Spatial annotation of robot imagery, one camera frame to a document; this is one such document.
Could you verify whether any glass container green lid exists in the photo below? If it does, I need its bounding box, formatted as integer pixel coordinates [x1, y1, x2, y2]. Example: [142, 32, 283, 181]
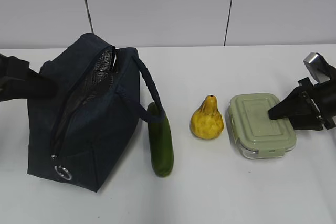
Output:
[227, 93, 297, 159]

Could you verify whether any navy blue lunch bag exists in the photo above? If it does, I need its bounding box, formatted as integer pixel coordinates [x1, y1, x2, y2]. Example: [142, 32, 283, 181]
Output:
[27, 33, 164, 192]

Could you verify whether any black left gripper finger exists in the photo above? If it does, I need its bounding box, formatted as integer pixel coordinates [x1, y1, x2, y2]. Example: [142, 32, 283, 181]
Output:
[15, 70, 57, 98]

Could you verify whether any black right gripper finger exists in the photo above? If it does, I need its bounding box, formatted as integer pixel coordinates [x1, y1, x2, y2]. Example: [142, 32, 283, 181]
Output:
[268, 87, 319, 120]
[289, 119, 323, 131]

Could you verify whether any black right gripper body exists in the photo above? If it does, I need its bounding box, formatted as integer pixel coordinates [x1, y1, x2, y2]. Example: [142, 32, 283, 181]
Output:
[298, 70, 335, 130]

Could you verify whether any green cucumber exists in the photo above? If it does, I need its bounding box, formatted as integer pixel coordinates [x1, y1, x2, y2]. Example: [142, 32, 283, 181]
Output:
[148, 114, 174, 177]

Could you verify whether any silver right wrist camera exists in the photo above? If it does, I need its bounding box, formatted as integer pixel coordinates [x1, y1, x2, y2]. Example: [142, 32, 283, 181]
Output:
[303, 52, 331, 83]

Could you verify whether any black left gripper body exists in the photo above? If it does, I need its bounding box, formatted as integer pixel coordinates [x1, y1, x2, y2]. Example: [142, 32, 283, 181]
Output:
[1, 54, 29, 101]

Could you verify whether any yellow pear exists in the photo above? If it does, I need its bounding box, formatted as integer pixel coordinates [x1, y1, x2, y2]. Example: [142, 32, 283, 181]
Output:
[190, 95, 224, 140]

